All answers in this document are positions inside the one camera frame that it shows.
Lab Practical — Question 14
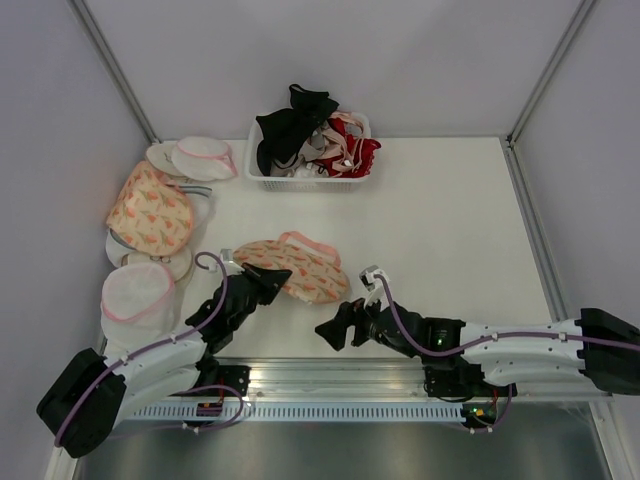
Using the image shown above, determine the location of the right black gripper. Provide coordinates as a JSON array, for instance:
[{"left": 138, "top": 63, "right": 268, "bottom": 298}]
[{"left": 314, "top": 287, "right": 418, "bottom": 358}]

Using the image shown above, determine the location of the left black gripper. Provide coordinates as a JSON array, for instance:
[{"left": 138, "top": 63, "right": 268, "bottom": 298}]
[{"left": 229, "top": 262, "right": 291, "bottom": 331}]

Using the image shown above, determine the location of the tulip print mesh laundry bag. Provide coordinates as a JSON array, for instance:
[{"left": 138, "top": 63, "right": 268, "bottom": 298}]
[{"left": 233, "top": 231, "right": 350, "bottom": 304}]

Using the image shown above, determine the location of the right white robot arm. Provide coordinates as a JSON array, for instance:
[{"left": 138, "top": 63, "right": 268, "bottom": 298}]
[{"left": 315, "top": 299, "right": 639, "bottom": 401}]

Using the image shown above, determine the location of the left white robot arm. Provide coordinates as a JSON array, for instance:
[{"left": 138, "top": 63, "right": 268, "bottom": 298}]
[{"left": 36, "top": 263, "right": 292, "bottom": 458}]

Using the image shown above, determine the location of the cream laundry bag with glasses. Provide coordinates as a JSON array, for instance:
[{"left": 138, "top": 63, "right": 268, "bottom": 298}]
[{"left": 105, "top": 229, "right": 193, "bottom": 282}]

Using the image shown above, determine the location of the white grey-trim laundry bag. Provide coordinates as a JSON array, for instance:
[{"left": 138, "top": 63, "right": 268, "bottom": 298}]
[{"left": 169, "top": 184, "right": 214, "bottom": 242}]

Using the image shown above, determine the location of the large white pink-trim mesh bag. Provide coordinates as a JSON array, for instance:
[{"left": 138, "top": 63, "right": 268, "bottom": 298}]
[{"left": 100, "top": 263, "right": 175, "bottom": 350}]

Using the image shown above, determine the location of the red bra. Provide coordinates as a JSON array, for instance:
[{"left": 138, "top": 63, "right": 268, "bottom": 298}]
[{"left": 325, "top": 112, "right": 381, "bottom": 178}]

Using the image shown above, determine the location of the black bra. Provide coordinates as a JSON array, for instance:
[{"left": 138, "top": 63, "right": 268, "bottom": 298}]
[{"left": 256, "top": 84, "right": 339, "bottom": 176}]

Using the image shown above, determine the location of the beige pink bra in basket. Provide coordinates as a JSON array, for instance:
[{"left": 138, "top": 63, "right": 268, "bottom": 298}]
[{"left": 299, "top": 119, "right": 333, "bottom": 178}]

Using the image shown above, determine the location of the cream embroidered laundry bag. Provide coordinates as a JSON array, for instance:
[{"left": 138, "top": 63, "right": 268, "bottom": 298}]
[{"left": 145, "top": 141, "right": 185, "bottom": 178}]

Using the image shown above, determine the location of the white plastic basket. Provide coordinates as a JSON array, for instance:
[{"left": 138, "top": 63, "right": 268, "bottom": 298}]
[{"left": 243, "top": 120, "right": 370, "bottom": 193}]

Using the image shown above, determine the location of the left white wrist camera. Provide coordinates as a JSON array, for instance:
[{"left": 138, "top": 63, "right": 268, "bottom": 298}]
[{"left": 219, "top": 249, "right": 242, "bottom": 275}]

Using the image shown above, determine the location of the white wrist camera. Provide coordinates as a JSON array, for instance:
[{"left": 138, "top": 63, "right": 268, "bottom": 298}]
[
  {"left": 359, "top": 265, "right": 389, "bottom": 306},
  {"left": 219, "top": 249, "right": 242, "bottom": 275}
]

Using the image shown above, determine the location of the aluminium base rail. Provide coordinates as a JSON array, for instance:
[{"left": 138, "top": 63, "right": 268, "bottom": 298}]
[{"left": 67, "top": 355, "right": 614, "bottom": 404}]

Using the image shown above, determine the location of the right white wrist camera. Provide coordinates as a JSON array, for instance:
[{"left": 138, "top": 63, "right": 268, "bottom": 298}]
[{"left": 359, "top": 265, "right": 389, "bottom": 306}]

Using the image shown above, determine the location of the white slotted cable duct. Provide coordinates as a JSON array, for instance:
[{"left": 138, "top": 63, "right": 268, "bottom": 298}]
[{"left": 128, "top": 400, "right": 464, "bottom": 423}]

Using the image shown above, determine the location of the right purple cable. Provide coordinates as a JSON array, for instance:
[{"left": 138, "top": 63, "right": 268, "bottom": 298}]
[{"left": 372, "top": 272, "right": 640, "bottom": 357}]

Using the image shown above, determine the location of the left aluminium frame post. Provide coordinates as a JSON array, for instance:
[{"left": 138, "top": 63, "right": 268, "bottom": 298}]
[{"left": 67, "top": 0, "right": 159, "bottom": 144}]

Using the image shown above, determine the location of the aluminium frame post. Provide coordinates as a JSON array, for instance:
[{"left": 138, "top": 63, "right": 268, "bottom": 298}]
[
  {"left": 504, "top": 0, "right": 599, "bottom": 149},
  {"left": 67, "top": 0, "right": 159, "bottom": 144}
]

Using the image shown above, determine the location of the right aluminium frame post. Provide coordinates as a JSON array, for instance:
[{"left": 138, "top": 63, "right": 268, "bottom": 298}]
[{"left": 504, "top": 0, "right": 599, "bottom": 149}]

